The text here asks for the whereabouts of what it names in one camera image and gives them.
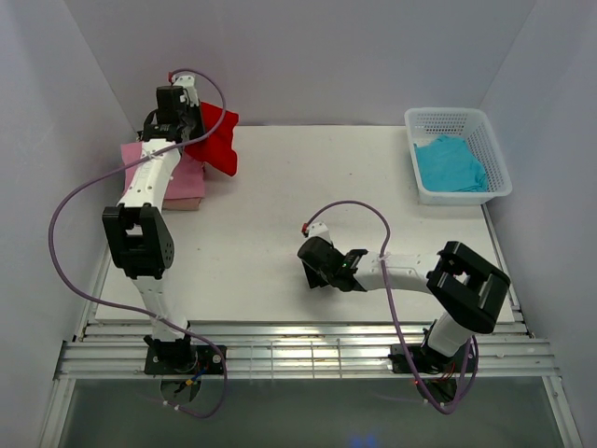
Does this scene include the red t shirt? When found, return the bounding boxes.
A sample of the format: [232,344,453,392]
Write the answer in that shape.
[185,111,240,176]

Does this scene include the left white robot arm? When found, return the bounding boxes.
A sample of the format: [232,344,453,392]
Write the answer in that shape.
[102,77,204,373]

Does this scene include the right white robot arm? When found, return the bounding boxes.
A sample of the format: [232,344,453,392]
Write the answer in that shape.
[298,236,511,371]

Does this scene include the pink folded t shirt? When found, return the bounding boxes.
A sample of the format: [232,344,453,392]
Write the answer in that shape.
[120,142,205,201]

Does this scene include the blue t shirt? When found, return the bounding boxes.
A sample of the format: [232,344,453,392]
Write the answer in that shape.
[414,135,489,193]

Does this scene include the white plastic basket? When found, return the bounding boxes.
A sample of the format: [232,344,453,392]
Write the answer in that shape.
[405,107,512,205]

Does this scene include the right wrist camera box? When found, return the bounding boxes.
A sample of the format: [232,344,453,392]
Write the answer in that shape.
[301,221,332,244]

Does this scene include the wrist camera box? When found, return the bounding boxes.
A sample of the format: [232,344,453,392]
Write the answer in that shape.
[167,72,200,108]
[301,221,332,244]

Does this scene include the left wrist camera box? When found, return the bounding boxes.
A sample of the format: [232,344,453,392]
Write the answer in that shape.
[167,72,200,108]

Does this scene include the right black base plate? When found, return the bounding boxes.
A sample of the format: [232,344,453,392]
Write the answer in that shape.
[387,343,478,375]

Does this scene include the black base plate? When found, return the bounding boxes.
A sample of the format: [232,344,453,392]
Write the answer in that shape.
[387,343,478,375]
[144,345,228,376]

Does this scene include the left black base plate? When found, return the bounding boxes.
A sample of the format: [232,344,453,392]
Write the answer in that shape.
[144,345,228,376]

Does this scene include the aluminium frame rails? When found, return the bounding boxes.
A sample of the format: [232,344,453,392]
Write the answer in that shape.
[41,200,584,448]

